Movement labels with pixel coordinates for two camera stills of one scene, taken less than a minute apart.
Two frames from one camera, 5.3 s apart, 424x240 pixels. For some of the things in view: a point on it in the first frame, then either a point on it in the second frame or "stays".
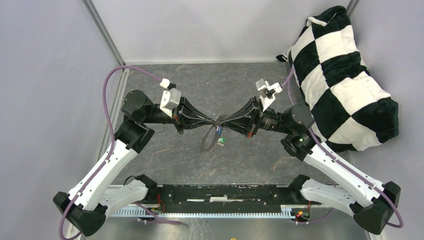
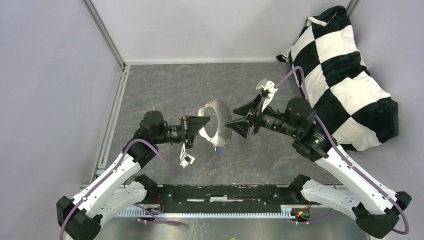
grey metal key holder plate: x=203 y=148 -> x=215 y=129
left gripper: x=180 y=119 -> x=191 y=124
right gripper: x=240 y=121 stays
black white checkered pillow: x=351 y=112 stays
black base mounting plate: x=162 y=195 stays
